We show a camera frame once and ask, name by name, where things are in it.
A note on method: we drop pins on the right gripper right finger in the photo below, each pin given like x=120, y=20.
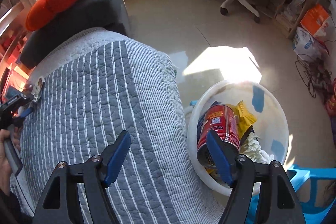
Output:
x=278, y=202

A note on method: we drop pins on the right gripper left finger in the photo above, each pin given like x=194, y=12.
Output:
x=59, y=202

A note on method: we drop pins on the beige tissue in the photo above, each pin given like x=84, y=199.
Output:
x=253, y=150

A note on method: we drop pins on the yellow snack wrapper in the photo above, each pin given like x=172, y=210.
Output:
x=244, y=118

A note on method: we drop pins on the red soda can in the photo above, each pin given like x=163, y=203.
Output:
x=222, y=120

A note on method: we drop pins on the white plastic trash bin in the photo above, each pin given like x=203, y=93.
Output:
x=271, y=126

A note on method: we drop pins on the person's left hand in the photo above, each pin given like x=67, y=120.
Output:
x=6, y=171

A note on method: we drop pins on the clear bag blue label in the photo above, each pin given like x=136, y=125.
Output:
x=11, y=92

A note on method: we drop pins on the blue plastic stool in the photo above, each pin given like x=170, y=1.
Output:
x=316, y=190

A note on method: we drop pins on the white green snack wrapper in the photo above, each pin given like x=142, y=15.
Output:
x=38, y=88

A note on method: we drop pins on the grey striped quilt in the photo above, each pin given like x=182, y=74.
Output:
x=97, y=84

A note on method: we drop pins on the red gift bag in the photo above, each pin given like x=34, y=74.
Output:
x=331, y=101

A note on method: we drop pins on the dark grey sofa cushion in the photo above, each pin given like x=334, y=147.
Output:
x=109, y=14

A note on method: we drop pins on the white plastic shopping bag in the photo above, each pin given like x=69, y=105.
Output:
x=304, y=46

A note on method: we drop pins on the stack of books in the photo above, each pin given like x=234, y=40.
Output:
x=286, y=20

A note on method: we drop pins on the orange cardboard box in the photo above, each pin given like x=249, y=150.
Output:
x=315, y=21

